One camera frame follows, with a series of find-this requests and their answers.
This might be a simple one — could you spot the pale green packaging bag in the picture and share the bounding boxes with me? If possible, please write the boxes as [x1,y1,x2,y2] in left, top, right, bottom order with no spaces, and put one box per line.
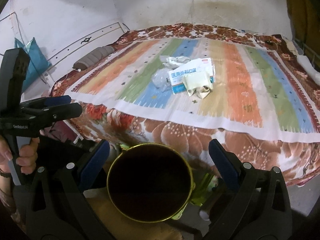
[183,72,213,99]

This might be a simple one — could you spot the clear plastic bag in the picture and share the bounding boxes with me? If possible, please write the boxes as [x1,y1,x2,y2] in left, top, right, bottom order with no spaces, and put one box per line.
[151,68,171,92]

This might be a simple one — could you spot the blue white mask box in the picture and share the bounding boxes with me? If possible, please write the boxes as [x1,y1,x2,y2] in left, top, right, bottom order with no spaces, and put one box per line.
[168,57,215,96]

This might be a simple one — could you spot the white printed plastic bag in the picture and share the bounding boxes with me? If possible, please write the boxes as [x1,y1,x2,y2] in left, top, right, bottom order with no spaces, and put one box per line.
[159,55,190,69]

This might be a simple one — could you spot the black round trash bin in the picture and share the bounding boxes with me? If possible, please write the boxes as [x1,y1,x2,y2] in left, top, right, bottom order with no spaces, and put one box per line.
[107,143,194,223]

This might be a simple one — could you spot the person's left hand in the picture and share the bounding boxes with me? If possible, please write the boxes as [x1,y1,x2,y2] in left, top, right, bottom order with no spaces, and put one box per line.
[1,137,40,174]

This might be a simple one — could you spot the white bed headboard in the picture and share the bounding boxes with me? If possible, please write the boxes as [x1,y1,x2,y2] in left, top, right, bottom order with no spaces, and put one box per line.
[42,22,129,86]

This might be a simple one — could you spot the teal hanging bag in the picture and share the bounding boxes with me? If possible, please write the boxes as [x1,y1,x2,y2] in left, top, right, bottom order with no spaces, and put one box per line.
[15,37,52,92]

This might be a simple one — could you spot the brown floral bed blanket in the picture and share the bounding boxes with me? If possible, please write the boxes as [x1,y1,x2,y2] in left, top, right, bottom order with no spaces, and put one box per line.
[51,23,319,186]

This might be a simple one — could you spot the grey rolled pillow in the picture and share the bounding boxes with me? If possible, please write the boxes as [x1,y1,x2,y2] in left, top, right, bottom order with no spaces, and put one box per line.
[73,46,115,70]

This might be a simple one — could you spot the striped colourful bed mat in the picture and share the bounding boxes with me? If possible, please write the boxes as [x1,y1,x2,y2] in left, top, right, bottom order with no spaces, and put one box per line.
[66,38,319,143]

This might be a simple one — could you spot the white pillow at bedside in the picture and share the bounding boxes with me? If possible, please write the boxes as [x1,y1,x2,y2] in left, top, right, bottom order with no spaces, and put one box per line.
[297,55,320,85]

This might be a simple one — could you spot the mustard yellow hanging garment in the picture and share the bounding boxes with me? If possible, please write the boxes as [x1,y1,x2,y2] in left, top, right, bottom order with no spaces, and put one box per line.
[286,0,319,54]

